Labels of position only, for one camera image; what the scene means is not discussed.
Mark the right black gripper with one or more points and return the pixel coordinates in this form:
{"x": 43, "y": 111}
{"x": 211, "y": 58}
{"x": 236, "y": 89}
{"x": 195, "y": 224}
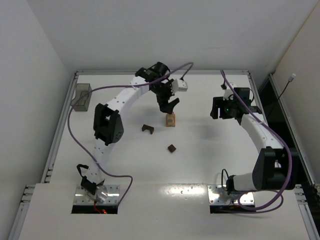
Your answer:
{"x": 214, "y": 108}

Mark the dark wood arch block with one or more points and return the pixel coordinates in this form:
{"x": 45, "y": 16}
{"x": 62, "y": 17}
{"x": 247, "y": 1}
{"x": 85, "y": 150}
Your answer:
{"x": 149, "y": 128}

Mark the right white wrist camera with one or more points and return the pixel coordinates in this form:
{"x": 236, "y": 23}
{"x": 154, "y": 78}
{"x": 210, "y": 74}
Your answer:
{"x": 228, "y": 93}

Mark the small dark wood block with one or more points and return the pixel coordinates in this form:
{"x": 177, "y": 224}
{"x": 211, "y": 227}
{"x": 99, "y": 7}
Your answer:
{"x": 171, "y": 148}

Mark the metal base plate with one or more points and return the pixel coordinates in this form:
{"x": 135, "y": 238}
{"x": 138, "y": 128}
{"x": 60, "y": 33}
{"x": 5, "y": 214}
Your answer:
{"x": 218, "y": 197}
{"x": 106, "y": 195}

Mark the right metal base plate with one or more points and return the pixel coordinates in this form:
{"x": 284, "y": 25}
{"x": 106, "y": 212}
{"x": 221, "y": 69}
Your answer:
{"x": 218, "y": 197}

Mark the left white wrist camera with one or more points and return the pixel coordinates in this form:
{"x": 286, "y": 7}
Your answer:
{"x": 179, "y": 85}

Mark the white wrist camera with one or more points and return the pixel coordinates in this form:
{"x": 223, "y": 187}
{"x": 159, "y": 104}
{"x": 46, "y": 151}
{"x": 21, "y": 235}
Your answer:
{"x": 228, "y": 93}
{"x": 179, "y": 85}

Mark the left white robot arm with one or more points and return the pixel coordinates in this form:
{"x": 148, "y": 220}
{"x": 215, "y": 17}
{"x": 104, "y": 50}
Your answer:
{"x": 107, "y": 120}

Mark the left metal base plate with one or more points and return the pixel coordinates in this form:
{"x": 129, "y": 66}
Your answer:
{"x": 106, "y": 195}

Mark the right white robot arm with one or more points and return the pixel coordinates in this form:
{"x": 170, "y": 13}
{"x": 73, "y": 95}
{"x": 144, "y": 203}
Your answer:
{"x": 275, "y": 166}

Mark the grey plastic block box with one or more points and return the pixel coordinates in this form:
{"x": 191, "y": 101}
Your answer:
{"x": 82, "y": 97}

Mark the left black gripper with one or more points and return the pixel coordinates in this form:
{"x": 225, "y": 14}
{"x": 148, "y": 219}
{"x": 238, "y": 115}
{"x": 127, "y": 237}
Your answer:
{"x": 163, "y": 99}

